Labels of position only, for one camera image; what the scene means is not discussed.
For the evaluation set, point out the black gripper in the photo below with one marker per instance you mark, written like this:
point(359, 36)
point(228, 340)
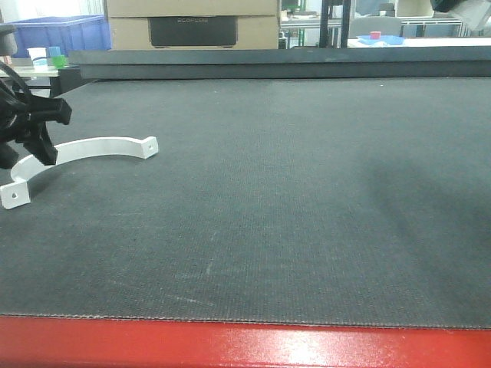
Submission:
point(17, 111)

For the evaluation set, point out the white PVC pipe clamp half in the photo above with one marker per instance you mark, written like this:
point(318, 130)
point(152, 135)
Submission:
point(16, 193)

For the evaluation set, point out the green small cup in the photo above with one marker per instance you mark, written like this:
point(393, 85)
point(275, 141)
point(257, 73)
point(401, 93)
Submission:
point(59, 62)

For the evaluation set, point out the white paper cup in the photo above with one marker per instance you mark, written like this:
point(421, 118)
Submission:
point(38, 58)

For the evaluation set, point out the blue plastic crate background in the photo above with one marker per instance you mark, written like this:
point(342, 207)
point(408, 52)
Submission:
point(72, 33)

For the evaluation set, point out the cardboard box with black print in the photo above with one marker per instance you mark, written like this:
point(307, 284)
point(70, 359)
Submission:
point(193, 25)

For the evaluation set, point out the dark grey table mat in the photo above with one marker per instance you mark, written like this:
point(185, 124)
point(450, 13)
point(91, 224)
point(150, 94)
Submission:
point(333, 202)

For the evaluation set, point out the blue tray with red cube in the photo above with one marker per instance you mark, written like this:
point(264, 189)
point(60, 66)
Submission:
point(385, 39)

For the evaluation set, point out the dark raised board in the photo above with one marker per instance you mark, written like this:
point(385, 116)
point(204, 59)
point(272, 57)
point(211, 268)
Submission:
point(307, 63)

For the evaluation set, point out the black vertical post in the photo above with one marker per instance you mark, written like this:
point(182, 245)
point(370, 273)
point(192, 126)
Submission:
point(333, 32)

